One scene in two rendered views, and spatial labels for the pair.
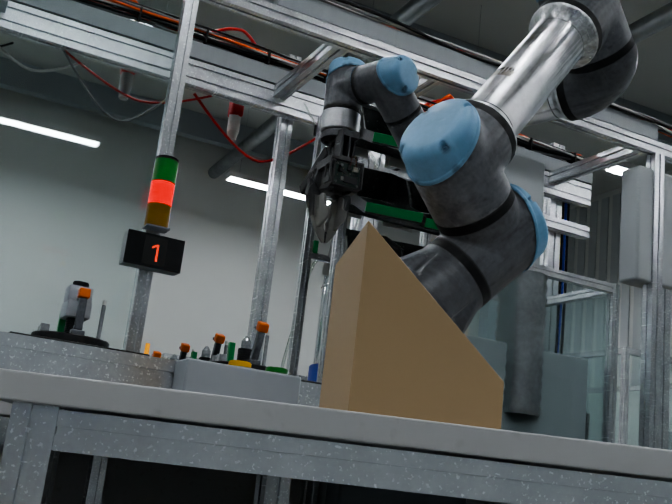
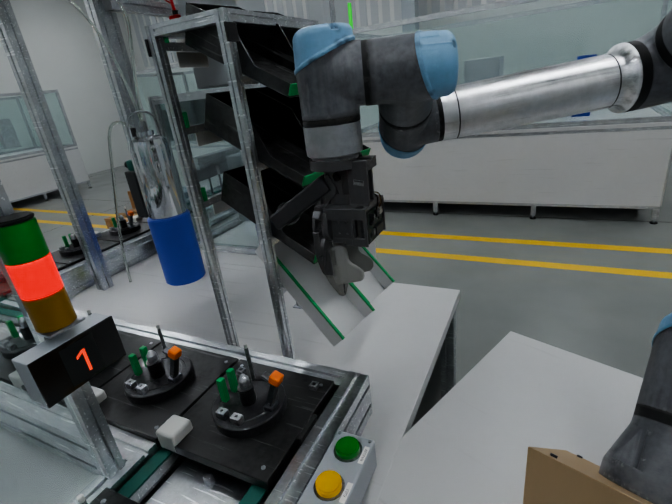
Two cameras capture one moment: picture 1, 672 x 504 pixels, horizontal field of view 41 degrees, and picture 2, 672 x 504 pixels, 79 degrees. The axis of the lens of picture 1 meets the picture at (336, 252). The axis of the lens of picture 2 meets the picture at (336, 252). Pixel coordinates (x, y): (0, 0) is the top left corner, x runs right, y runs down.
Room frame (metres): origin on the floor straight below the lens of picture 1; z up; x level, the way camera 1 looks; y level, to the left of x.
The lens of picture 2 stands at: (1.17, 0.35, 1.52)
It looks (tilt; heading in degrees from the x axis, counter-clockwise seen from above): 23 degrees down; 324
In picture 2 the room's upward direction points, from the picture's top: 7 degrees counter-clockwise
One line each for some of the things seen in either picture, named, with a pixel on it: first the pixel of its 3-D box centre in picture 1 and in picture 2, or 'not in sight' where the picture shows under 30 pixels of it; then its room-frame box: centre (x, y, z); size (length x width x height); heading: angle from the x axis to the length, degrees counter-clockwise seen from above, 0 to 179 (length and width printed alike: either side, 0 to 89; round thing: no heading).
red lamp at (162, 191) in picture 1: (161, 194); (35, 275); (1.81, 0.38, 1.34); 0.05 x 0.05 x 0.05
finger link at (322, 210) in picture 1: (323, 215); (346, 273); (1.60, 0.03, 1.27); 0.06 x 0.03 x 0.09; 26
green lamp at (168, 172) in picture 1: (165, 172); (19, 240); (1.81, 0.38, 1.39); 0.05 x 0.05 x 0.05
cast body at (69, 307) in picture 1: (76, 301); not in sight; (1.65, 0.47, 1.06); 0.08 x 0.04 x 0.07; 26
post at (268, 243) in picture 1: (268, 242); (37, 107); (2.96, 0.23, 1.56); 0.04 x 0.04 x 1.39; 26
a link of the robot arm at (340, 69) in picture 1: (346, 88); (329, 76); (1.60, 0.02, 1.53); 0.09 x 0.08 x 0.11; 47
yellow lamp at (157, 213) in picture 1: (157, 216); (50, 308); (1.81, 0.38, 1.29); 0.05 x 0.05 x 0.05
